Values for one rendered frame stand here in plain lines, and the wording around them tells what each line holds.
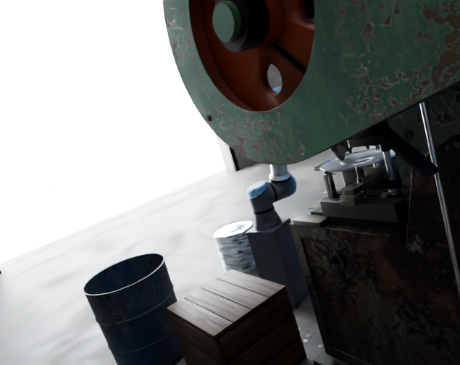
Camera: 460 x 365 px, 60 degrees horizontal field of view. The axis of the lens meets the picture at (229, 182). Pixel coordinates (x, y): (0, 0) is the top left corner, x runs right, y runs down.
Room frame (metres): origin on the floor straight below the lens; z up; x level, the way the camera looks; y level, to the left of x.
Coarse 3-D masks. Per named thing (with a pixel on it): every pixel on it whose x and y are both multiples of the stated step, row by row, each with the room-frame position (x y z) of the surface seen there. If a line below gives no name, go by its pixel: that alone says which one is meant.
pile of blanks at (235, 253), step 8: (216, 240) 2.64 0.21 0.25; (224, 240) 2.58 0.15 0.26; (232, 240) 2.56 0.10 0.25; (240, 240) 2.56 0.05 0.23; (224, 248) 2.59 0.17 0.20; (232, 248) 2.59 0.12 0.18; (240, 248) 2.56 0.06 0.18; (248, 248) 2.58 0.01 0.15; (224, 256) 2.61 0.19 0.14; (232, 256) 2.58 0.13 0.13; (240, 256) 2.58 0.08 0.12; (248, 256) 2.57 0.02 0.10; (224, 264) 2.64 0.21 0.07; (232, 264) 2.59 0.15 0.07; (240, 264) 2.56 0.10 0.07; (248, 264) 2.57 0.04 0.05
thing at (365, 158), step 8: (352, 152) 1.62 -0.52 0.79; (360, 152) 1.60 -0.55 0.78; (368, 152) 1.56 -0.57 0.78; (376, 152) 1.52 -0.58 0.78; (392, 152) 1.44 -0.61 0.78; (328, 160) 1.60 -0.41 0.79; (336, 160) 1.58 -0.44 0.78; (344, 160) 1.51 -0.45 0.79; (352, 160) 1.47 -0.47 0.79; (360, 160) 1.43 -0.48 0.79; (368, 160) 1.42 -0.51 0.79; (376, 160) 1.39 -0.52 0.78; (320, 168) 1.49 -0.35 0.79; (328, 168) 1.48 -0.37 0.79; (336, 168) 1.44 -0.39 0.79; (344, 168) 1.40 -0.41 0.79; (352, 168) 1.35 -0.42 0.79
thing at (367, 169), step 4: (392, 160) 1.34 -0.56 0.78; (384, 164) 1.31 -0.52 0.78; (396, 164) 1.33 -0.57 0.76; (364, 168) 1.37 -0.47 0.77; (368, 168) 1.36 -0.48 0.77; (372, 168) 1.34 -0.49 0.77; (376, 168) 1.33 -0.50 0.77; (380, 168) 1.31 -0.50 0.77; (384, 168) 1.30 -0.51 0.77; (396, 168) 1.33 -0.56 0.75; (364, 172) 1.37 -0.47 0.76; (368, 172) 1.36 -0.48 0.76; (372, 172) 1.34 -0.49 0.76; (376, 172) 1.33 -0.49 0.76; (380, 172) 1.32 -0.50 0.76; (384, 172) 1.31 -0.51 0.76; (396, 172) 1.33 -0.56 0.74; (380, 176) 1.32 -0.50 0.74; (384, 176) 1.31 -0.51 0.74
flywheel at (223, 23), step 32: (192, 0) 1.37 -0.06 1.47; (224, 0) 1.10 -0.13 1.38; (256, 0) 1.06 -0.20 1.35; (288, 0) 1.07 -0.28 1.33; (224, 32) 1.09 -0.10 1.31; (256, 32) 1.06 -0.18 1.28; (288, 32) 1.09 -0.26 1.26; (224, 64) 1.36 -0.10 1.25; (256, 64) 1.22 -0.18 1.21; (288, 64) 1.12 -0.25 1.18; (256, 96) 1.26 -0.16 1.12; (288, 96) 1.14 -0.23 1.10
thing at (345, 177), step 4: (320, 164) 1.61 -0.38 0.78; (316, 168) 1.57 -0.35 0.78; (344, 172) 1.48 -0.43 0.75; (348, 172) 1.46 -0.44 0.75; (352, 172) 1.45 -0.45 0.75; (344, 176) 1.48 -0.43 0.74; (348, 176) 1.47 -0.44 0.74; (352, 176) 1.45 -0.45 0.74; (356, 176) 1.44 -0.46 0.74; (344, 180) 1.49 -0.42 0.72; (348, 180) 1.47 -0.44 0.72; (352, 180) 1.46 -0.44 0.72; (356, 180) 1.44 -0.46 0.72; (344, 184) 1.50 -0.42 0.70; (348, 184) 1.48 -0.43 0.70
